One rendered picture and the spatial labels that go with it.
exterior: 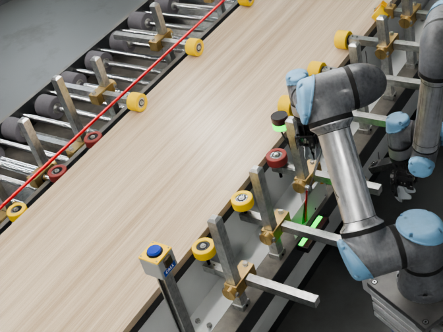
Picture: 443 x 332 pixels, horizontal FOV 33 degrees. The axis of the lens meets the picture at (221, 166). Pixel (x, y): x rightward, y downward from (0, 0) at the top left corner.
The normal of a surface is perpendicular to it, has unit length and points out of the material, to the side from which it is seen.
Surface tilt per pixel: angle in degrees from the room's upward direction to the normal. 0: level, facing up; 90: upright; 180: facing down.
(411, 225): 7
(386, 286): 0
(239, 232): 90
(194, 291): 90
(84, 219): 0
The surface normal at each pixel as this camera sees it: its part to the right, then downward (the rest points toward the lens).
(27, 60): -0.22, -0.76
